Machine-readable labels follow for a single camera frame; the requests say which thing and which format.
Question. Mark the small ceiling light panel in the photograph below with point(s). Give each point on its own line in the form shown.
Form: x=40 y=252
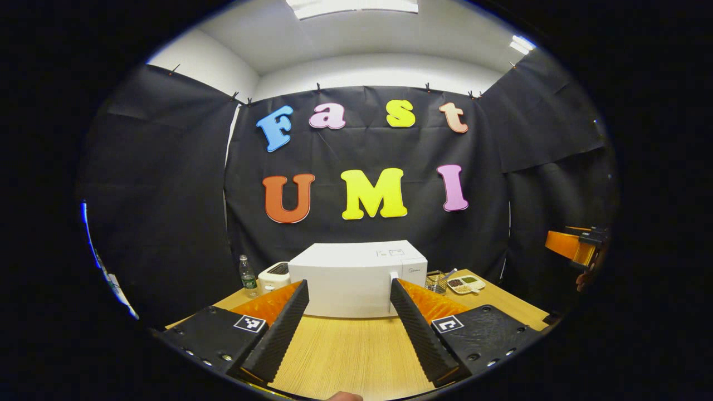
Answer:
x=522 y=44

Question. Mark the white microwave oven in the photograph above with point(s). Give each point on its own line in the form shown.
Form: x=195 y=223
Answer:
x=351 y=278

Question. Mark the clear plastic water bottle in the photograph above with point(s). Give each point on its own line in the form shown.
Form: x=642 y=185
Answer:
x=249 y=281

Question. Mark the black backdrop cloth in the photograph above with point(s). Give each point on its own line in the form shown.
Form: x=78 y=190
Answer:
x=362 y=145

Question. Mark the white toaster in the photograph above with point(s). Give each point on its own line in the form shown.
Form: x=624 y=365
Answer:
x=273 y=278

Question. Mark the white divided snack tray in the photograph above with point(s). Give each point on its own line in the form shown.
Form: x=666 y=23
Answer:
x=468 y=284

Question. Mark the row of black cloth clips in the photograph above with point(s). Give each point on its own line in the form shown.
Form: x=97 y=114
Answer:
x=318 y=88

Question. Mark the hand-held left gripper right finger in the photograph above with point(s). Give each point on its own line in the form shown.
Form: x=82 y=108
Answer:
x=423 y=334

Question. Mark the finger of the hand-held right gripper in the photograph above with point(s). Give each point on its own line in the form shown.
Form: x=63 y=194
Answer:
x=565 y=245

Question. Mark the large ceiling light panel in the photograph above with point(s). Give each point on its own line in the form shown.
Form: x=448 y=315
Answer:
x=351 y=6

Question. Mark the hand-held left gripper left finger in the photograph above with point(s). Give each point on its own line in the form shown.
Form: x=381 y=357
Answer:
x=281 y=331

